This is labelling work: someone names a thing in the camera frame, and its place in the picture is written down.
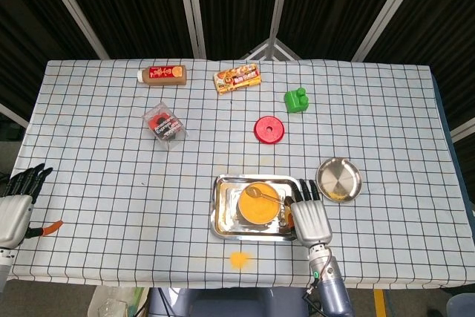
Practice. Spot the oval steel plate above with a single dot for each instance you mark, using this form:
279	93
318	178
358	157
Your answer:
339	179

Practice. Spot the rectangular steel tray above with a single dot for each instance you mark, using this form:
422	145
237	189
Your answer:
222	220

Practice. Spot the red plastic disc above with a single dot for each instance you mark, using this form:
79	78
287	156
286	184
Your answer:
263	131

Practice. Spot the white grid-patterned tablecloth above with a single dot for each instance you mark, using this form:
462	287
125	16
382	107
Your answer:
111	183

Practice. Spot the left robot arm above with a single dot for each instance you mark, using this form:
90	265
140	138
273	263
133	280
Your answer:
5	265

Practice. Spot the clear box of coffee capsules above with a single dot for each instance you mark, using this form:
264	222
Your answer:
165	127

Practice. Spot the brown drink bottle red label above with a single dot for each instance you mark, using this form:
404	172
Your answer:
163	75

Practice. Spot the yellow curry box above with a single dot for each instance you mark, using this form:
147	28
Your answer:
237	78

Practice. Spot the white bowl of yellow powder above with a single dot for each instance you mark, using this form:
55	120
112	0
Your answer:
259	211

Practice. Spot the metal spoon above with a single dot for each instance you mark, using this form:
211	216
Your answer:
254	191

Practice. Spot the green toy building block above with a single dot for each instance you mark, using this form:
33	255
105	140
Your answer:
295	103

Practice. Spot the dark folding screen white frame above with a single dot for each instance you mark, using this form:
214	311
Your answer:
130	9

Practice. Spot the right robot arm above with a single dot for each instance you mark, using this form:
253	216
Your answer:
330	294

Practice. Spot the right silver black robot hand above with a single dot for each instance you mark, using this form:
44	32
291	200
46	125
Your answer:
310	220

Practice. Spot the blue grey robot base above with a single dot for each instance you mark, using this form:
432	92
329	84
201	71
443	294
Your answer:
222	304

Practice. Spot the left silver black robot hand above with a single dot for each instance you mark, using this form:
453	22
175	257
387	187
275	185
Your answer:
13	217

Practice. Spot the spilled yellow powder heap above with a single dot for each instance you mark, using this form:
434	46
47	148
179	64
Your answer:
240	259

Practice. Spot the clear plastic bag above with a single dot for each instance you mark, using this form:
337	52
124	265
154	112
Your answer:
111	304

